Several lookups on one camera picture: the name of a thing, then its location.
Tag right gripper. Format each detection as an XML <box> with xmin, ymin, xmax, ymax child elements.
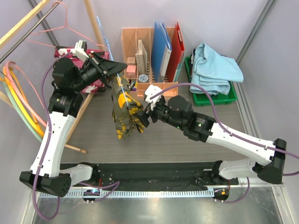
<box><xmin>134</xmin><ymin>98</ymin><xmax>184</xmax><ymax>130</ymax></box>

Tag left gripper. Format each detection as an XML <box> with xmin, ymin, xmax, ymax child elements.
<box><xmin>71</xmin><ymin>52</ymin><xmax>127</xmax><ymax>93</ymax></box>

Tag olive yellow patterned trousers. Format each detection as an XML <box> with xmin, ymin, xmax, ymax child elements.
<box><xmin>111</xmin><ymin>74</ymin><xmax>145</xmax><ymax>140</ymax></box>

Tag pink wire hanger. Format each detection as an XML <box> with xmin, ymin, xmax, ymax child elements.
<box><xmin>30</xmin><ymin>0</ymin><xmax>108</xmax><ymax>49</ymax></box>

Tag colourful patterned trousers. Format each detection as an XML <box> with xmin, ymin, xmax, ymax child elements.
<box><xmin>190</xmin><ymin>48</ymin><xmax>199</xmax><ymax>84</ymax></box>

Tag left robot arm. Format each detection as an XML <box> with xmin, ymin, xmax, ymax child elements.
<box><xmin>19</xmin><ymin>52</ymin><xmax>127</xmax><ymax>197</ymax></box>

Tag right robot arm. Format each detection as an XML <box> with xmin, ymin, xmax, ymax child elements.
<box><xmin>136</xmin><ymin>96</ymin><xmax>286</xmax><ymax>185</ymax></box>

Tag pens in organizer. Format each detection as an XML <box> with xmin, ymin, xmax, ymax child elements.
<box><xmin>128</xmin><ymin>79</ymin><xmax>137</xmax><ymax>91</ymax></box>

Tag pink cube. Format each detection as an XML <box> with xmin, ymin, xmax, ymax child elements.
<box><xmin>125</xmin><ymin>65</ymin><xmax>137</xmax><ymax>79</ymax></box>

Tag tan cube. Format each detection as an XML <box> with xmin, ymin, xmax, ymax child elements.
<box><xmin>127</xmin><ymin>56</ymin><xmax>136</xmax><ymax>66</ymax></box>

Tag round blue patterned tin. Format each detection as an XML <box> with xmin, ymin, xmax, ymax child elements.
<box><xmin>138</xmin><ymin>74</ymin><xmax>149</xmax><ymax>83</ymax></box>

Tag wooden block book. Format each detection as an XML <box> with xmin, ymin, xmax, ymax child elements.
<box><xmin>135</xmin><ymin>39</ymin><xmax>148</xmax><ymax>75</ymax></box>

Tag peach desk organizer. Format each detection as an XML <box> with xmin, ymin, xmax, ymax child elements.
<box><xmin>121</xmin><ymin>27</ymin><xmax>179</xmax><ymax>98</ymax></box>

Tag blue folder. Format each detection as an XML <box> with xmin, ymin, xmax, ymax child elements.
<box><xmin>151</xmin><ymin>22</ymin><xmax>172</xmax><ymax>83</ymax></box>

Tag red folder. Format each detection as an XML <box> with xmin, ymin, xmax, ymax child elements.
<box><xmin>166</xmin><ymin>22</ymin><xmax>185</xmax><ymax>83</ymax></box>

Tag wooden clothes rack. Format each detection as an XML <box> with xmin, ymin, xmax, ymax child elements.
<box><xmin>0</xmin><ymin>0</ymin><xmax>122</xmax><ymax>154</ymax></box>

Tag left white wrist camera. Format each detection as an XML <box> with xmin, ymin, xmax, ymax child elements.
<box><xmin>72</xmin><ymin>40</ymin><xmax>89</xmax><ymax>62</ymax></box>

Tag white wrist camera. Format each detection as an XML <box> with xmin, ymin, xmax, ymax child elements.
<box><xmin>143</xmin><ymin>84</ymin><xmax>166</xmax><ymax>111</ymax></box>
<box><xmin>72</xmin><ymin>40</ymin><xmax>89</xmax><ymax>62</ymax></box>

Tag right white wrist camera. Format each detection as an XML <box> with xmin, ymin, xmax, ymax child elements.
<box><xmin>143</xmin><ymin>84</ymin><xmax>166</xmax><ymax>111</ymax></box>

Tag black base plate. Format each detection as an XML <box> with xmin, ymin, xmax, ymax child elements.
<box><xmin>58</xmin><ymin>160</ymin><xmax>241</xmax><ymax>192</ymax></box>

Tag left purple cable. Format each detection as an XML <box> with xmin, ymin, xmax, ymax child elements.
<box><xmin>31</xmin><ymin>52</ymin><xmax>121</xmax><ymax>221</ymax></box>

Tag metal rack rail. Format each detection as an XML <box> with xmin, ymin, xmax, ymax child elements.
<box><xmin>0</xmin><ymin>0</ymin><xmax>63</xmax><ymax>63</ymax></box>

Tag aluminium frame post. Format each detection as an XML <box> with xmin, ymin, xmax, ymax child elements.
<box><xmin>234</xmin><ymin>0</ymin><xmax>278</xmax><ymax>69</ymax></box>

